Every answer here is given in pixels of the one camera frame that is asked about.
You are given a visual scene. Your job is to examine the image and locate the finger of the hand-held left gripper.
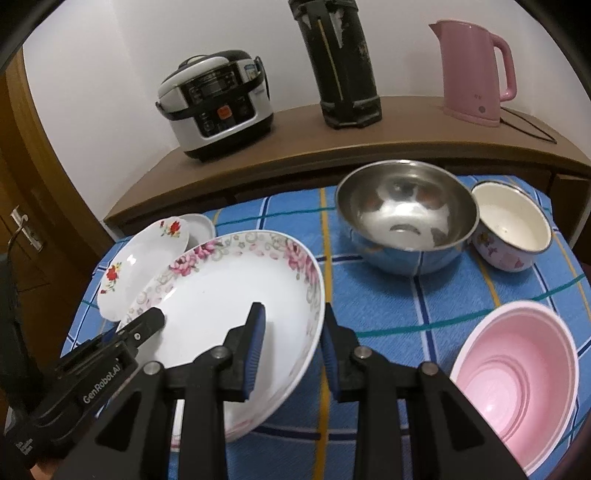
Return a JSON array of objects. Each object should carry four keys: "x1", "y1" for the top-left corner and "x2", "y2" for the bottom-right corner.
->
[{"x1": 97, "y1": 307, "x2": 166, "y2": 356}]

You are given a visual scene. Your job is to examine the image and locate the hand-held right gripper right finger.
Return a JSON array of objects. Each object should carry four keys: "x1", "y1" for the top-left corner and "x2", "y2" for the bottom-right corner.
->
[{"x1": 321, "y1": 302, "x2": 527, "y2": 480}]

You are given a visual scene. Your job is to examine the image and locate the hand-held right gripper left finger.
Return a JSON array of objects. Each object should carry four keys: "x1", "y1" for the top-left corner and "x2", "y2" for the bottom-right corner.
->
[{"x1": 58, "y1": 302, "x2": 267, "y2": 480}]

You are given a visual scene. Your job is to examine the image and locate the red flower white plate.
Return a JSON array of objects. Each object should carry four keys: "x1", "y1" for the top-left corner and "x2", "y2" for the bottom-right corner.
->
[{"x1": 96, "y1": 216, "x2": 191, "y2": 320}]

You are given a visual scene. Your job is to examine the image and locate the floral white bowl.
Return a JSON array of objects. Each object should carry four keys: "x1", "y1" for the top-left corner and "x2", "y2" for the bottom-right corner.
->
[{"x1": 115, "y1": 231, "x2": 328, "y2": 441}]

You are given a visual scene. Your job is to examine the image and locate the stainless steel bowl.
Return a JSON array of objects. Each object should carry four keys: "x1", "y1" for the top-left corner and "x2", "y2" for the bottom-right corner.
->
[{"x1": 335, "y1": 160, "x2": 480, "y2": 277}]

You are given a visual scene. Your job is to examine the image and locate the white enamel bowl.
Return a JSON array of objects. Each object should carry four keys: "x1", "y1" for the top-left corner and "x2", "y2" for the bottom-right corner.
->
[{"x1": 470, "y1": 181, "x2": 553, "y2": 273}]

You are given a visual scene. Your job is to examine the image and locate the blue checked cloth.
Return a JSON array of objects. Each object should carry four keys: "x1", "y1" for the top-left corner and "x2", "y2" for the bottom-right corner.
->
[{"x1": 60, "y1": 174, "x2": 587, "y2": 480}]

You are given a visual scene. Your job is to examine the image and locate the plain white dish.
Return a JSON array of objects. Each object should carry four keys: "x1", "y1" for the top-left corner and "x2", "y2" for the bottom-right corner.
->
[{"x1": 178, "y1": 213, "x2": 216, "y2": 250}]

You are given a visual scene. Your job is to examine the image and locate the wooden door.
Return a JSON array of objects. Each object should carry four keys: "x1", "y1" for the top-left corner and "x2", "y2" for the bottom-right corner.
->
[{"x1": 0, "y1": 48, "x2": 115, "y2": 287}]

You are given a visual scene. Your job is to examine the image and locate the wooden cabinet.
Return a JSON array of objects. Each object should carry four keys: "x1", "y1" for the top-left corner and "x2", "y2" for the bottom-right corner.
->
[{"x1": 102, "y1": 95, "x2": 591, "y2": 241}]

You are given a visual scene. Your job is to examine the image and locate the white and black rice cooker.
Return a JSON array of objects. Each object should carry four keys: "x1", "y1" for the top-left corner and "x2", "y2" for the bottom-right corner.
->
[{"x1": 154, "y1": 50, "x2": 275, "y2": 162}]

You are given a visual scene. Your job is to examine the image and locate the black thermos flask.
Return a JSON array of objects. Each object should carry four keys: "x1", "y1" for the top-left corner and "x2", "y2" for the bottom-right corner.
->
[{"x1": 288, "y1": 0, "x2": 384, "y2": 130}]

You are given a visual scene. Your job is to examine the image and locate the pink electric kettle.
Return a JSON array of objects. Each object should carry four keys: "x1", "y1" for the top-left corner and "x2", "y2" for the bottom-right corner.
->
[{"x1": 428, "y1": 19, "x2": 517, "y2": 126}]

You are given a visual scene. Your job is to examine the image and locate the metal door handle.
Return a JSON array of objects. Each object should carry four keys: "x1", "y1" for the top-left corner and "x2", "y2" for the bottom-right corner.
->
[{"x1": 9, "y1": 207, "x2": 47, "y2": 250}]

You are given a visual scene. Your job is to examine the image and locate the black kettle cable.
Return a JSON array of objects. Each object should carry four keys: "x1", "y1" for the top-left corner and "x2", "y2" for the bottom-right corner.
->
[{"x1": 499, "y1": 107, "x2": 559, "y2": 144}]

